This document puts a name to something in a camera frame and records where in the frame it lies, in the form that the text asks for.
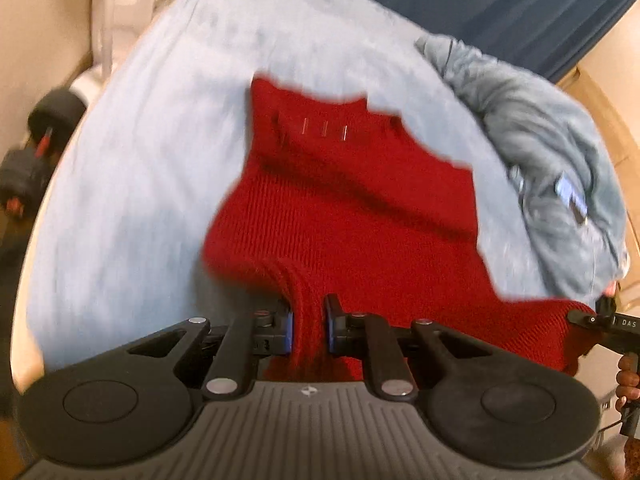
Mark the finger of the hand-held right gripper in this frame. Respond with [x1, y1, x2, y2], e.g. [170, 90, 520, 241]
[566, 309, 612, 333]

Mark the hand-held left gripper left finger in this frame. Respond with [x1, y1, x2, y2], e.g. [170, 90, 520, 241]
[127, 301, 296, 403]

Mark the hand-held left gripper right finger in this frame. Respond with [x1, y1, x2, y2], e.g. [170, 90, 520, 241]
[324, 294, 496, 402]

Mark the red knit cardigan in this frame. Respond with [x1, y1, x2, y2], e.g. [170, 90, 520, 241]
[201, 75, 597, 385]

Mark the person's right hand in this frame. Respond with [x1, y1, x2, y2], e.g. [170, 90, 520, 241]
[615, 353, 640, 412]

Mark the smartphone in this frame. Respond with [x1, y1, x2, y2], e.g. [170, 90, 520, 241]
[554, 171, 590, 227]

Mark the grey-blue fleece blanket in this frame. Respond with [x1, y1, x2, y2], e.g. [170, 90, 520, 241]
[414, 34, 632, 302]

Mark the bed with blue fleece sheet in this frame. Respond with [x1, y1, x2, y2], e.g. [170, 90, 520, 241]
[25, 0, 556, 376]

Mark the black dumbbell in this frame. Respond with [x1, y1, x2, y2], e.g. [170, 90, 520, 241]
[26, 87, 87, 145]
[0, 149, 52, 217]

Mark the dark blue curtain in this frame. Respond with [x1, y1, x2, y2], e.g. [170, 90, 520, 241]
[292, 0, 638, 83]

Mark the white standing fan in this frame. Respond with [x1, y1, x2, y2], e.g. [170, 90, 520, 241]
[67, 0, 168, 107]

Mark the wooden bed frame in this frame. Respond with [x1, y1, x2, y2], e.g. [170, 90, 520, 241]
[554, 57, 640, 203]

